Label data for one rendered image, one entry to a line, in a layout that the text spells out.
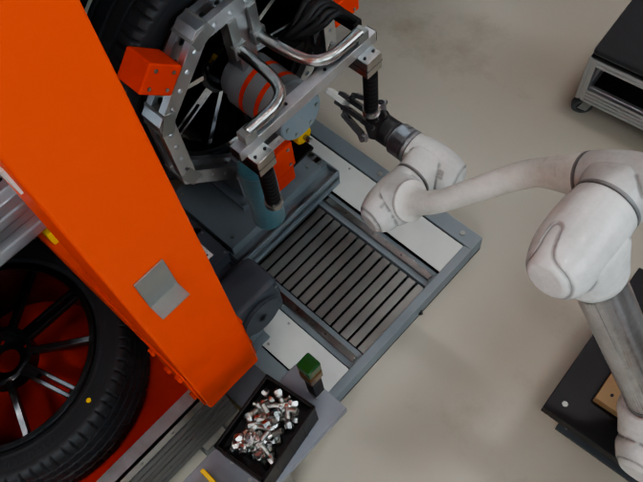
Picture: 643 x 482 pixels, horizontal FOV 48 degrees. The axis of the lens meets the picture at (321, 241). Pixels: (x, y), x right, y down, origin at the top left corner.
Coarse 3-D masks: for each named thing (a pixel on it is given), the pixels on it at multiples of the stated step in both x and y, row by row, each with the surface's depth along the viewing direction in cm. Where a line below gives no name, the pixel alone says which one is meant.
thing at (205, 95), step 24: (264, 0) 171; (288, 0) 179; (264, 24) 192; (288, 24) 182; (216, 48) 166; (264, 48) 195; (216, 72) 178; (192, 96) 173; (216, 96) 178; (192, 120) 193; (216, 120) 194; (240, 120) 194; (192, 144) 184; (216, 144) 188
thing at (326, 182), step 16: (320, 160) 238; (320, 176) 239; (336, 176) 238; (304, 192) 237; (320, 192) 236; (288, 208) 234; (304, 208) 235; (192, 224) 235; (288, 224) 232; (256, 240) 230; (272, 240) 231; (240, 256) 228; (256, 256) 229
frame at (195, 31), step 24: (216, 0) 148; (240, 0) 146; (192, 24) 143; (216, 24) 145; (168, 48) 146; (192, 48) 144; (312, 48) 186; (192, 72) 148; (312, 72) 187; (168, 96) 148; (144, 120) 155; (168, 120) 152; (168, 144) 157; (168, 168) 171; (192, 168) 169; (216, 168) 177
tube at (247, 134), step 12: (228, 24) 147; (240, 48) 153; (252, 60) 151; (264, 72) 150; (276, 84) 148; (276, 96) 146; (264, 108) 145; (276, 108) 145; (252, 120) 144; (264, 120) 144; (240, 132) 144; (252, 132) 144
